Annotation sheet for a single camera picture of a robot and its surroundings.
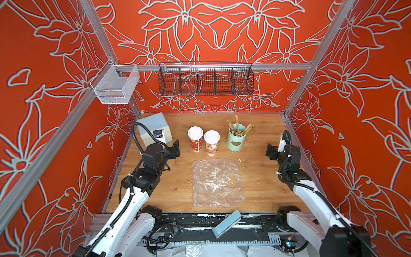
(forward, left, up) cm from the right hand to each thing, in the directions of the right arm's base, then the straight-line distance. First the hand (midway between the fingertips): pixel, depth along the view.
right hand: (277, 143), depth 82 cm
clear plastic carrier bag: (-16, +32, -17) cm, 39 cm away
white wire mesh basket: (+31, +92, +16) cm, 99 cm away
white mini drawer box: (+12, +67, -1) cm, 68 cm away
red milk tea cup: (+6, +44, 0) cm, 44 cm away
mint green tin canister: (+5, +20, -8) cm, 23 cm away
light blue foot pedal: (-35, +28, -13) cm, 47 cm away
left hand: (-4, +55, +8) cm, 56 cm away
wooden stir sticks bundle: (+4, +21, +3) cm, 22 cm away
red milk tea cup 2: (+2, +35, +1) cm, 35 cm away
